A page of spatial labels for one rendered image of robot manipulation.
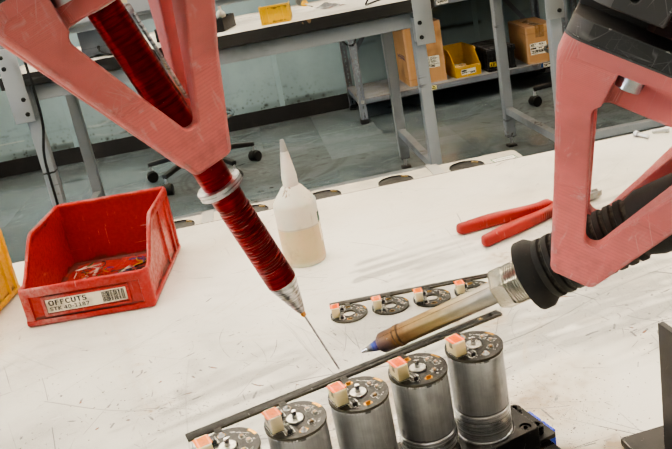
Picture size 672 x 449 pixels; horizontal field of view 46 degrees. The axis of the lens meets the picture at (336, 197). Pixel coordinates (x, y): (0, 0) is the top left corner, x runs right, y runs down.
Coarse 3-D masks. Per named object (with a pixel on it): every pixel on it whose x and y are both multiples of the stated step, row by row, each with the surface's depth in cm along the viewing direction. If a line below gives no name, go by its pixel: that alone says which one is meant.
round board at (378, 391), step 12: (360, 384) 33; (372, 384) 33; (384, 384) 32; (348, 396) 32; (372, 396) 32; (384, 396) 32; (336, 408) 31; (348, 408) 31; (360, 408) 31; (372, 408) 31
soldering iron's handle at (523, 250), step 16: (640, 192) 25; (656, 192) 24; (608, 208) 25; (624, 208) 25; (640, 208) 24; (592, 224) 25; (608, 224) 25; (528, 240) 27; (544, 240) 26; (512, 256) 26; (528, 256) 26; (544, 256) 26; (640, 256) 25; (528, 272) 26; (544, 272) 26; (528, 288) 26; (544, 288) 26; (560, 288) 26; (576, 288) 26; (544, 304) 26
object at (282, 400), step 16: (480, 320) 36; (432, 336) 36; (400, 352) 35; (352, 368) 34; (368, 368) 34; (320, 384) 33; (272, 400) 33; (288, 400) 33; (240, 416) 32; (192, 432) 32; (208, 432) 31
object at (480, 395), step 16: (448, 368) 34; (464, 368) 33; (480, 368) 33; (496, 368) 33; (464, 384) 34; (480, 384) 33; (496, 384) 34; (464, 400) 34; (480, 400) 34; (496, 400) 34; (464, 416) 34; (480, 416) 34; (496, 416) 34; (464, 432) 35; (480, 432) 34; (496, 432) 34
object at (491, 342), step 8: (480, 336) 35; (488, 336) 35; (496, 336) 35; (488, 344) 34; (496, 344) 34; (448, 352) 34; (472, 352) 33; (480, 352) 34; (496, 352) 33; (456, 360) 33; (464, 360) 33; (472, 360) 33; (480, 360) 33
